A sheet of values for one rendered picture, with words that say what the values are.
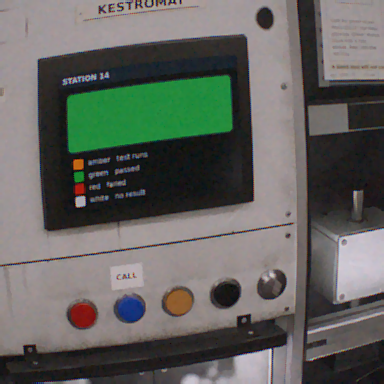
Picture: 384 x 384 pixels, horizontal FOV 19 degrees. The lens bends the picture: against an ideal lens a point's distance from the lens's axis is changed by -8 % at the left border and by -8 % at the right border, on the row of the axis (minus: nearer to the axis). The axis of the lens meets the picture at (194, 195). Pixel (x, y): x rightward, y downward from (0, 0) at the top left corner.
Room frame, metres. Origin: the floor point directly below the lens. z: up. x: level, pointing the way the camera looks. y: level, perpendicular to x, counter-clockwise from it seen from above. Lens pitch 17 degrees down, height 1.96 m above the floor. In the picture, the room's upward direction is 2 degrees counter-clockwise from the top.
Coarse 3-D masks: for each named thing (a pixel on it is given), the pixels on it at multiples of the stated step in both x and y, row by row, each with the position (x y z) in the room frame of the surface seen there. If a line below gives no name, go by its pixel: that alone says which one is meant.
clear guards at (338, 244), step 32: (320, 0) 1.43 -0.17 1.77; (352, 0) 1.45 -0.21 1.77; (320, 32) 1.43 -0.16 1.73; (352, 32) 1.44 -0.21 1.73; (320, 64) 1.43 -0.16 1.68; (352, 64) 1.44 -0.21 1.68; (320, 96) 1.42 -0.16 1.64; (352, 96) 1.44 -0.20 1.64; (320, 128) 1.42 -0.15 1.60; (352, 128) 1.44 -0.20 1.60; (320, 160) 1.42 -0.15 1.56; (352, 160) 1.44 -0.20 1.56; (320, 192) 1.42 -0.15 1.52; (352, 192) 1.44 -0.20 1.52; (320, 224) 1.42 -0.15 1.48; (352, 224) 1.44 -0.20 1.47; (320, 256) 1.42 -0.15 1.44; (352, 256) 1.44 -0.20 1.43; (320, 288) 1.42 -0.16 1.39; (352, 288) 1.44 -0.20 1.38; (320, 320) 1.42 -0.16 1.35; (352, 320) 1.44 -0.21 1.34; (64, 352) 1.31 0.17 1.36; (96, 352) 1.32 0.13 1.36; (256, 352) 1.39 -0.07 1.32; (320, 352) 1.43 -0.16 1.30
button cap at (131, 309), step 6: (126, 300) 1.32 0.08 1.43; (132, 300) 1.32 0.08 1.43; (138, 300) 1.32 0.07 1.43; (120, 306) 1.32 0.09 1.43; (126, 306) 1.32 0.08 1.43; (132, 306) 1.32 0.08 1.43; (138, 306) 1.32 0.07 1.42; (120, 312) 1.31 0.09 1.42; (126, 312) 1.32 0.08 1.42; (132, 312) 1.32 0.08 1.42; (138, 312) 1.32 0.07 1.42; (126, 318) 1.32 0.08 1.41; (132, 318) 1.32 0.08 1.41; (138, 318) 1.32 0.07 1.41
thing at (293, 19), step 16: (288, 0) 1.41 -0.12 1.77; (288, 16) 1.41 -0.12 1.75; (288, 32) 1.41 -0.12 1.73; (304, 112) 1.42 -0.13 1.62; (304, 128) 1.42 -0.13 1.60; (304, 144) 1.42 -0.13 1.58; (304, 160) 1.42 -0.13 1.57; (304, 176) 1.42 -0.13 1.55; (304, 192) 1.42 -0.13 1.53; (304, 208) 1.42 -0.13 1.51; (304, 224) 1.42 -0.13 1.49; (304, 240) 1.42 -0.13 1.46; (304, 256) 1.42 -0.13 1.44; (304, 272) 1.42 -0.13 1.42; (304, 288) 1.42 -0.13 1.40; (304, 304) 1.42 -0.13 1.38; (304, 320) 1.42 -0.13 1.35
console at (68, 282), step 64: (0, 0) 1.28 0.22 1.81; (64, 0) 1.31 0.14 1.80; (128, 0) 1.33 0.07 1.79; (192, 0) 1.36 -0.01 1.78; (256, 0) 1.39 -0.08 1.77; (0, 64) 1.28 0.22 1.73; (64, 64) 1.29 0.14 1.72; (128, 64) 1.32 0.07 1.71; (256, 64) 1.39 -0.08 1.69; (0, 128) 1.28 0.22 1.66; (256, 128) 1.38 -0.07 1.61; (0, 192) 1.28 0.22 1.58; (256, 192) 1.38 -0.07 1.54; (0, 256) 1.27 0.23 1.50; (64, 256) 1.30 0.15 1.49; (128, 256) 1.33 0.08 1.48; (192, 256) 1.36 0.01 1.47; (256, 256) 1.38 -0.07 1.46; (0, 320) 1.27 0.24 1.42; (64, 320) 1.30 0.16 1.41; (192, 320) 1.35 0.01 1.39; (256, 320) 1.38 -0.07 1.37
